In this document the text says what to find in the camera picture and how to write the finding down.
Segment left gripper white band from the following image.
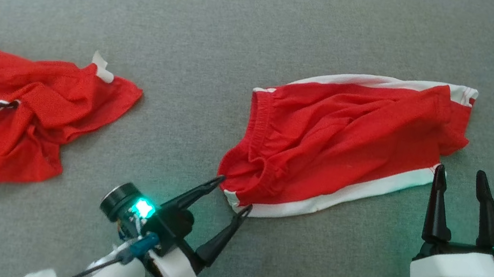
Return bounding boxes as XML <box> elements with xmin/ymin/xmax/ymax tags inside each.
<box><xmin>144</xmin><ymin>165</ymin><xmax>258</xmax><ymax>277</ymax></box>

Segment red shorts with white stripe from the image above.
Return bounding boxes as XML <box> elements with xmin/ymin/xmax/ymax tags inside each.
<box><xmin>210</xmin><ymin>46</ymin><xmax>480</xmax><ymax>254</ymax></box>

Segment red basketball jersey number 23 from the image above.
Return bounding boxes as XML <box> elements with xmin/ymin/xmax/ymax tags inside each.
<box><xmin>0</xmin><ymin>33</ymin><xmax>150</xmax><ymax>209</ymax></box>

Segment left camera cable blue plug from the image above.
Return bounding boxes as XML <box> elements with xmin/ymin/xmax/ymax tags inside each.
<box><xmin>58</xmin><ymin>218</ymin><xmax>162</xmax><ymax>277</ymax></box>

